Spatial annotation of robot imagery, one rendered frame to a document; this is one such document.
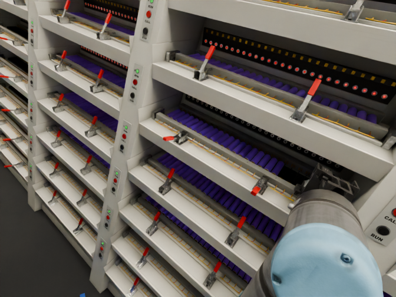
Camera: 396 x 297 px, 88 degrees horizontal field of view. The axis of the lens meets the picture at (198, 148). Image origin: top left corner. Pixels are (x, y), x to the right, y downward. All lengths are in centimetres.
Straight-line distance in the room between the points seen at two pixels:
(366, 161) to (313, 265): 30
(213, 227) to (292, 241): 44
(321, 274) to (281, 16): 44
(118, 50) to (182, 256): 73
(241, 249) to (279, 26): 56
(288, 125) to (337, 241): 29
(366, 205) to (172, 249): 59
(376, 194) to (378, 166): 5
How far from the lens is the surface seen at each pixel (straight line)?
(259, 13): 53
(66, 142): 129
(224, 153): 58
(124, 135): 76
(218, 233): 66
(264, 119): 49
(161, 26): 67
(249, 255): 65
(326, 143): 48
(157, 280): 97
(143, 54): 69
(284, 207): 54
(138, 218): 88
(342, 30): 49
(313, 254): 23
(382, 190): 51
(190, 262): 80
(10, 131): 185
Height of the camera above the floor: 117
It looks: 22 degrees down
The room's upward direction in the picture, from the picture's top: 20 degrees clockwise
